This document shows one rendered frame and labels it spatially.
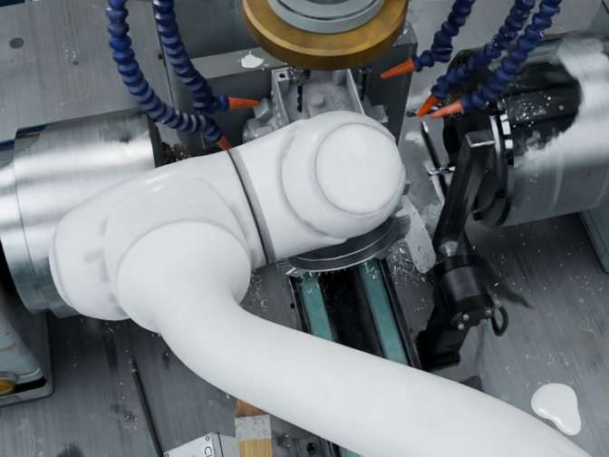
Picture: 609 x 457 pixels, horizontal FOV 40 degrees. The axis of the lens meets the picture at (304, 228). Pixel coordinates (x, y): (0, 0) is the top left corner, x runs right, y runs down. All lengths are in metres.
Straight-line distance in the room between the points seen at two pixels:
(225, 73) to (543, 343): 0.63
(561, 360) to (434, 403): 0.87
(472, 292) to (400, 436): 0.61
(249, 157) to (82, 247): 0.15
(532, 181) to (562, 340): 0.33
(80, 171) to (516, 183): 0.54
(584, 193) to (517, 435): 0.74
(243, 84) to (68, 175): 0.26
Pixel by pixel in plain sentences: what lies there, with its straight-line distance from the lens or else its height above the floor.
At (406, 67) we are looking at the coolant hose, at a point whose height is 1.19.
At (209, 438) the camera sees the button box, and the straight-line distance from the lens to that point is 0.95.
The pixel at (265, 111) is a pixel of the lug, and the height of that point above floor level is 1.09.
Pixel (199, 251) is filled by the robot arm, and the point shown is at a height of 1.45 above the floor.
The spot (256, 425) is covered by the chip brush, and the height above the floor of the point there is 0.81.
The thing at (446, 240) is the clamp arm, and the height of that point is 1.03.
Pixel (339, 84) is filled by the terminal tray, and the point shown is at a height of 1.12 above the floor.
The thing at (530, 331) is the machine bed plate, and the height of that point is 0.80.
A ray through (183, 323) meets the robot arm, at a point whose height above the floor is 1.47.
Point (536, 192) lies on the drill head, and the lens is 1.12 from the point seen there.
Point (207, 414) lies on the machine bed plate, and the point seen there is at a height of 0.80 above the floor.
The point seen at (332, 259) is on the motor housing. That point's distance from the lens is 1.19.
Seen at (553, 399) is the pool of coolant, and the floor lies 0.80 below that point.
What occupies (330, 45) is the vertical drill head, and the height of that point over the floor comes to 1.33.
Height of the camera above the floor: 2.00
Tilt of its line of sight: 61 degrees down
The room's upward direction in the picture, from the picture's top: 2 degrees clockwise
